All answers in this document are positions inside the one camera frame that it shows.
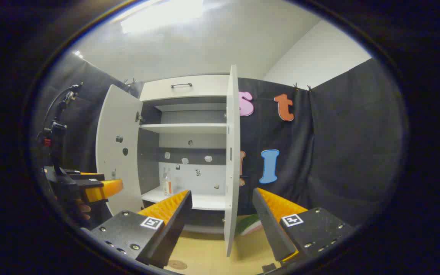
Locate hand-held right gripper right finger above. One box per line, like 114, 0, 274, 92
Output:
252, 187, 357, 265

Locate watermelon slice toy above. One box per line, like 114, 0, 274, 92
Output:
236, 214, 264, 236

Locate white cabinet drawer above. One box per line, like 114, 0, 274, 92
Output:
140, 74, 230, 102

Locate white cabinet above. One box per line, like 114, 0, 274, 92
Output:
138, 74, 231, 234

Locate white cabinet shelf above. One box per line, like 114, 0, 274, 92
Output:
140, 123, 228, 134
142, 186, 226, 211

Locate black backdrop cloth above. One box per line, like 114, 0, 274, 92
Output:
33, 57, 406, 230

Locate clear glass bottle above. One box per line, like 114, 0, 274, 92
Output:
162, 168, 173, 197

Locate white cabinet door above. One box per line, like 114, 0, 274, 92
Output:
95, 84, 144, 217
223, 65, 241, 257

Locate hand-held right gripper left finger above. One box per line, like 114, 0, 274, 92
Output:
89, 190, 193, 269

